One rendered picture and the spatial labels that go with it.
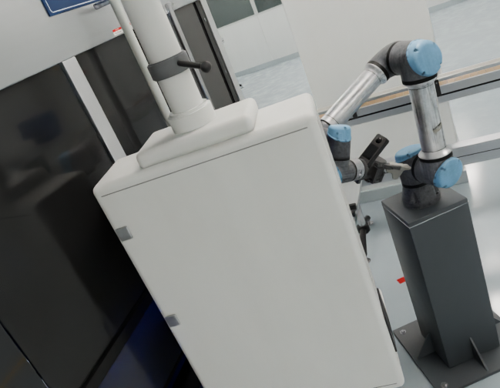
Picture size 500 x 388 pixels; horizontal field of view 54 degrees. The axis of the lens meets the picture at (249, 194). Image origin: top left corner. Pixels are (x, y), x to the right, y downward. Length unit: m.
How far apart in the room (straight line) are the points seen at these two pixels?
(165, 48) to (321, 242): 0.51
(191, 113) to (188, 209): 0.20
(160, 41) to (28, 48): 0.33
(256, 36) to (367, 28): 7.11
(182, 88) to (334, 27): 2.47
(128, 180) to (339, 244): 0.47
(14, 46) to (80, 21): 0.26
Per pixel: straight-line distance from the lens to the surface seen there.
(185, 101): 1.03
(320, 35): 3.44
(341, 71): 3.48
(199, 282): 1.15
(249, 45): 10.49
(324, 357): 1.28
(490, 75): 2.89
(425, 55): 1.74
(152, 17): 1.01
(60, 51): 1.29
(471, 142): 3.05
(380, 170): 1.78
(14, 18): 1.23
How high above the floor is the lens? 1.82
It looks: 23 degrees down
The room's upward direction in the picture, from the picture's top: 23 degrees counter-clockwise
